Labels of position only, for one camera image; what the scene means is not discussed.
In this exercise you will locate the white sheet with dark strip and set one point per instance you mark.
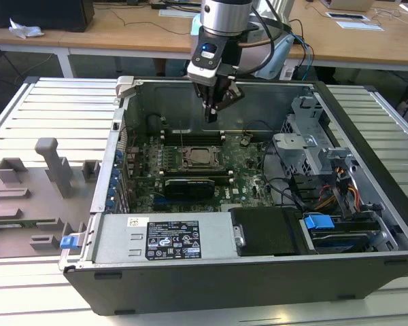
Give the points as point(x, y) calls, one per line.
point(347, 16)

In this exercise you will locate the grey metal drive cage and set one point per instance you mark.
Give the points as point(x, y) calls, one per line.
point(292, 146)

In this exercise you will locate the pale blue sheet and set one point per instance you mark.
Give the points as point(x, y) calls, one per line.
point(360, 26)

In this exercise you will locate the black plastic shroud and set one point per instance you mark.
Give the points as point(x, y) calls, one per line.
point(268, 231)

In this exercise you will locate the blue slot retention clip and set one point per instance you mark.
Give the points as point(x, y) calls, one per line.
point(115, 175)
point(113, 185)
point(118, 156)
point(109, 204)
point(111, 195)

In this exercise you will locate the crumpled white paper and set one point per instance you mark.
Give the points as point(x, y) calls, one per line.
point(25, 31)

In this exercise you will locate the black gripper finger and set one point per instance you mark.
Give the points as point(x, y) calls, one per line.
point(205, 98)
point(231, 96)

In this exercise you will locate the hard disk in blue carrier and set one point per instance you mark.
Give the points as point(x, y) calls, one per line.
point(318, 221)

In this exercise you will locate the silver power supply unit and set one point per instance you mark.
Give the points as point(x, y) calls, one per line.
point(115, 237)

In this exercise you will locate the blue expansion slot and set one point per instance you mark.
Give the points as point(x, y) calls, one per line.
point(163, 202)

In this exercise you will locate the silver CPU plate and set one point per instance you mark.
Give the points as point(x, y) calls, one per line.
point(200, 156)

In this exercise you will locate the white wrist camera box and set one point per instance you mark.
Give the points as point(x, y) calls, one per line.
point(202, 73)

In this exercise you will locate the blue case latch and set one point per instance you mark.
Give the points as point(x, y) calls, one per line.
point(68, 242)

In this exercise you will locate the beige flat box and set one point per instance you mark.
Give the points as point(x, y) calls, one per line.
point(347, 4)

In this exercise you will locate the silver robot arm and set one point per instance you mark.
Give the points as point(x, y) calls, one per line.
point(224, 17)

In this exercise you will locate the white paper sheet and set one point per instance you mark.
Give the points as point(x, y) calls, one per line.
point(177, 13)

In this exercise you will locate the black box on desk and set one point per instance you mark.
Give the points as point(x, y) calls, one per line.
point(37, 13)

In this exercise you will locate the black RAM slot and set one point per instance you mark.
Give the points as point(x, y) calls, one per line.
point(197, 178)
point(197, 132)
point(197, 169)
point(197, 172)
point(197, 139)
point(197, 175)
point(197, 135)
point(197, 142)

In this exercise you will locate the wooden desk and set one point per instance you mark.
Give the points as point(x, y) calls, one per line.
point(122, 37)

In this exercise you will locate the black power adapter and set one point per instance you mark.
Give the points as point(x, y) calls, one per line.
point(158, 6)

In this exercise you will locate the grey parts rack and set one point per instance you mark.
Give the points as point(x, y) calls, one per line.
point(37, 217)

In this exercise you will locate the open black PC case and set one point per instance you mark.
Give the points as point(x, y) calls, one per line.
point(224, 288)

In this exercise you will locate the black graphics card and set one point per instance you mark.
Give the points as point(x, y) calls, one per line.
point(190, 188)

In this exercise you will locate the green motherboard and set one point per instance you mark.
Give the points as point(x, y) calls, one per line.
point(255, 169)

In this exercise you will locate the black round chassis speaker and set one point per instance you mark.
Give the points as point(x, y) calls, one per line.
point(153, 124)

